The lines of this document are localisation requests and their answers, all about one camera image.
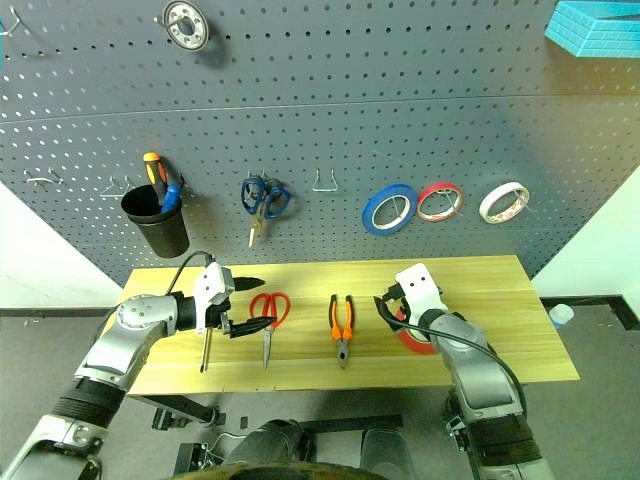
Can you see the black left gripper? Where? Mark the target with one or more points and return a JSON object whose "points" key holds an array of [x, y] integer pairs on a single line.
{"points": [[220, 317]]}

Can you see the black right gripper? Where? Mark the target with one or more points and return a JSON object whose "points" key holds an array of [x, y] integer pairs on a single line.
{"points": [[406, 306]]}

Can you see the red tape roll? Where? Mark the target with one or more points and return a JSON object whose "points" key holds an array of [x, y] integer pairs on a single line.
{"points": [[417, 345], [422, 197]]}

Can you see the orange and black pliers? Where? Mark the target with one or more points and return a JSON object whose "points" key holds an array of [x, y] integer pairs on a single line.
{"points": [[341, 345]]}

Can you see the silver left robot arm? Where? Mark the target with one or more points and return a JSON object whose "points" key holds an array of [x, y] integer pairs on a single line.
{"points": [[135, 325]]}

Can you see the blue tape roll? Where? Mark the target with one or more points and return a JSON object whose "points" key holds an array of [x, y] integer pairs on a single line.
{"points": [[370, 220]]}

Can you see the black plastic cup holder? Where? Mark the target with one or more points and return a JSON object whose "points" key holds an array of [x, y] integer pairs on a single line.
{"points": [[165, 235]]}

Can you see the white tape roll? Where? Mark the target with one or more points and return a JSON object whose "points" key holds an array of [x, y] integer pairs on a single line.
{"points": [[487, 210]]}

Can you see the black metal table brace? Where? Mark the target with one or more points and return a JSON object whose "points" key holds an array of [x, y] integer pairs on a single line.
{"points": [[170, 404]]}

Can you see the double prong metal hook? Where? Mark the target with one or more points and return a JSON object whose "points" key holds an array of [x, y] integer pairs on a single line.
{"points": [[256, 174]]}

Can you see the dark rounded shape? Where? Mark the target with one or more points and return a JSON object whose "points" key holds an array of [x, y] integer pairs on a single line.
{"points": [[270, 442], [385, 450]]}

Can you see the orange and black screwdriver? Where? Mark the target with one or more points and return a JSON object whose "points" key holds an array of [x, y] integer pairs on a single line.
{"points": [[154, 175]]}

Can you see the dark curved robot torso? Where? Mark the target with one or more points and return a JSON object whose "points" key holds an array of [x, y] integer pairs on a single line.
{"points": [[300, 474]]}

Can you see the dark grey metal pegboard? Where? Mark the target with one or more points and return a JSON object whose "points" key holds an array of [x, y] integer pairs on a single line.
{"points": [[320, 100]]}

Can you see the round silver metal disc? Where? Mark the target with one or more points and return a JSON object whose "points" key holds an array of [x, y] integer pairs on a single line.
{"points": [[172, 20]]}

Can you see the blue tray stack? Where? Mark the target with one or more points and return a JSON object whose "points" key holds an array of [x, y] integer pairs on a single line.
{"points": [[575, 30]]}

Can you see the bent metal peg hook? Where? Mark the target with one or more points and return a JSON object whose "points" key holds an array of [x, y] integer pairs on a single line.
{"points": [[19, 19]]}

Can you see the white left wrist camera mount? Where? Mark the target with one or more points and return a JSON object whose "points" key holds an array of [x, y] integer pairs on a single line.
{"points": [[212, 285]]}

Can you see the black metal frame bar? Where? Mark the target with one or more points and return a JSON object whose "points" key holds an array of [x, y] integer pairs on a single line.
{"points": [[350, 422]]}

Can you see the black floor bracket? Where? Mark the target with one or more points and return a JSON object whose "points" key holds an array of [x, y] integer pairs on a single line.
{"points": [[192, 460]]}

